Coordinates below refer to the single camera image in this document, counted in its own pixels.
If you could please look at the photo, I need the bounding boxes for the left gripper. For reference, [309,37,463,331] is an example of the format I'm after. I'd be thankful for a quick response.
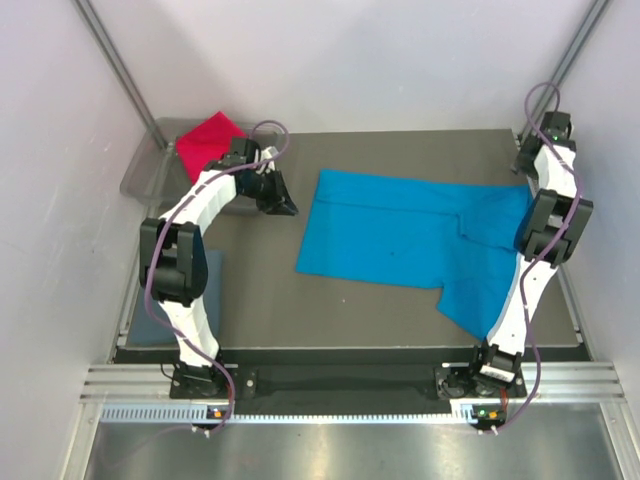
[240,167,298,216]

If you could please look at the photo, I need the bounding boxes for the bright blue t-shirt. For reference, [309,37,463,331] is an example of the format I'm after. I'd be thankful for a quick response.
[296,170,532,339]

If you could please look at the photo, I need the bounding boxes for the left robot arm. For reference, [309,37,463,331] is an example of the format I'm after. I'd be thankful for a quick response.
[139,137,298,399]

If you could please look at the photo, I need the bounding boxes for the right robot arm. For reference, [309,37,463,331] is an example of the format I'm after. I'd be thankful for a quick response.
[466,111,594,396]

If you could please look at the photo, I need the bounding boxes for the folded red t-shirt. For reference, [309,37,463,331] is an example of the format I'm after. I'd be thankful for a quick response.
[175,111,247,184]

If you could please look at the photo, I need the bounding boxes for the clear grey plastic bin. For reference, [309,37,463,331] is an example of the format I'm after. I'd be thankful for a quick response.
[120,117,284,216]

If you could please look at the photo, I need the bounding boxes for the folded dark blue t-shirt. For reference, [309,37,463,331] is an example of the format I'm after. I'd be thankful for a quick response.
[127,250,224,349]

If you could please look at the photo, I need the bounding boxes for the right corner aluminium post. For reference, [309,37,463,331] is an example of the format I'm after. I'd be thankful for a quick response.
[515,0,613,141]

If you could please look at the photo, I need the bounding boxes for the corner aluminium post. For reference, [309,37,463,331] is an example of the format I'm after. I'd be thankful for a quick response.
[71,0,168,150]
[515,0,613,141]

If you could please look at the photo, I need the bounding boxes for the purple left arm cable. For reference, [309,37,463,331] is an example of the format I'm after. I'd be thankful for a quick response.
[143,119,291,435]

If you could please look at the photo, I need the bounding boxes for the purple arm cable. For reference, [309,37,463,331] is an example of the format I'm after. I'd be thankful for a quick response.
[143,119,291,435]
[504,82,584,432]

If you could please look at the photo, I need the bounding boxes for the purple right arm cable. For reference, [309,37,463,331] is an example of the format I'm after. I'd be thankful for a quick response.
[504,82,584,432]

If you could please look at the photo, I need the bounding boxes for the left corner aluminium post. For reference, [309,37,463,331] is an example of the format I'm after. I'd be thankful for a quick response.
[71,0,168,150]

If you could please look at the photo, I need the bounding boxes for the aluminium rail frame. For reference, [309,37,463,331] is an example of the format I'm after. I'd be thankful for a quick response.
[81,362,624,415]

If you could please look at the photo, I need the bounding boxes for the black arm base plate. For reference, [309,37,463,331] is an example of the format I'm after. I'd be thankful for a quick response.
[168,363,526,401]

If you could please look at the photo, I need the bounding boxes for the slotted cable duct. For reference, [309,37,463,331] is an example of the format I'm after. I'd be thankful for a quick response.
[100,403,489,425]

